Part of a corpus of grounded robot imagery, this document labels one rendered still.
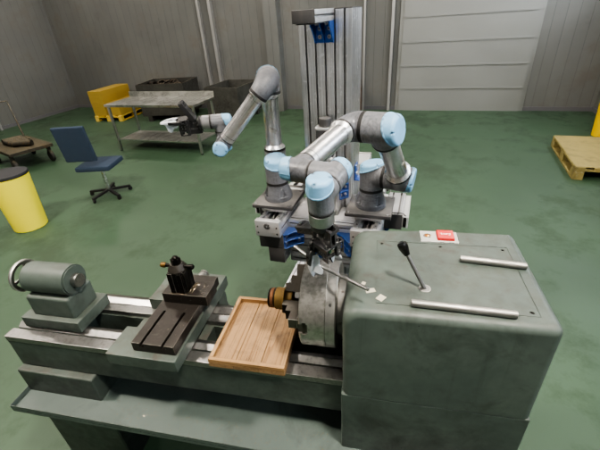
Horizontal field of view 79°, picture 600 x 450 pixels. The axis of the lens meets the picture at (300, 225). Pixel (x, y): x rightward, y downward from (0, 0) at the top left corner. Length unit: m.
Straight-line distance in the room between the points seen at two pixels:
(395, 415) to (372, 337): 0.38
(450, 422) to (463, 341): 0.39
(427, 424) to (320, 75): 1.52
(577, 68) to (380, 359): 8.31
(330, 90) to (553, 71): 7.44
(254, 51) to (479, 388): 8.87
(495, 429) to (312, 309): 0.72
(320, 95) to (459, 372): 1.32
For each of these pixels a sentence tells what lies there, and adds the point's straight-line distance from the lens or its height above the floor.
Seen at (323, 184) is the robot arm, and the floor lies 1.63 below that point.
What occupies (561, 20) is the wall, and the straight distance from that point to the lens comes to 8.93.
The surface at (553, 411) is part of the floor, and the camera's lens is 2.71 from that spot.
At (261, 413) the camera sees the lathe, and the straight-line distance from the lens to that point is 1.78.
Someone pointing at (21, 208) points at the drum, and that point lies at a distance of 5.21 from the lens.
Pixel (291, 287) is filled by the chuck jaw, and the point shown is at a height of 1.13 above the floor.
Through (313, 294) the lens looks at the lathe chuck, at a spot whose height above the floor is 1.20.
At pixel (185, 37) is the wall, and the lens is 10.37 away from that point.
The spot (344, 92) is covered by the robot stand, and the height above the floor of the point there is 1.68.
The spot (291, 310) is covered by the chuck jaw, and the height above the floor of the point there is 1.11.
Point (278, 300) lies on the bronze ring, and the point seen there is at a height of 1.10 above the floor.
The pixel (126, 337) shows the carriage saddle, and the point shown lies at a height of 0.93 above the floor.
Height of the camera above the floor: 2.02
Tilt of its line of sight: 30 degrees down
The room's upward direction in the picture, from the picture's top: 4 degrees counter-clockwise
